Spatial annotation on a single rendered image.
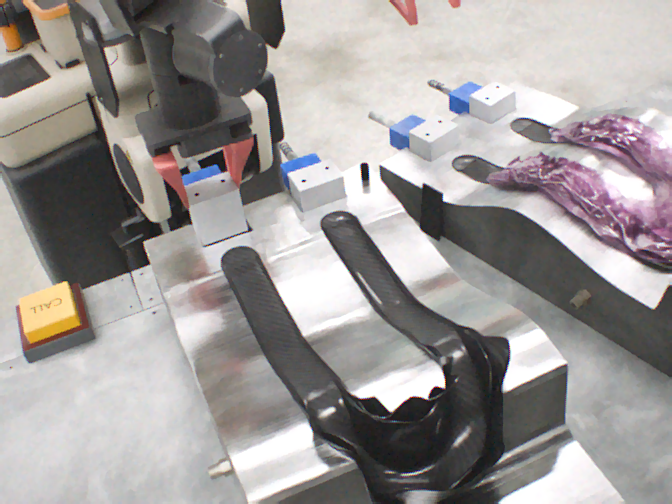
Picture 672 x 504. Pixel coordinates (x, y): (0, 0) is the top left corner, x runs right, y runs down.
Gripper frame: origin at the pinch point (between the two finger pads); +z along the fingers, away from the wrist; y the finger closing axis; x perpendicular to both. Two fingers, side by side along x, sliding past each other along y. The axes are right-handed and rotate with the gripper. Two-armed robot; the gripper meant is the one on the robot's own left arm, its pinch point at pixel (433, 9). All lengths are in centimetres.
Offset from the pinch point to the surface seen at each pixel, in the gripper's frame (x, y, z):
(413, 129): 0.7, -8.0, 12.3
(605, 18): 142, 184, 41
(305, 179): -3.9, -25.4, 10.7
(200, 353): -12.1, -44.7, 18.6
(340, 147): 141, 52, 41
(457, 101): 4.6, 2.2, 12.6
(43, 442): -1, -61, 23
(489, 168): -5.8, -4.0, 19.0
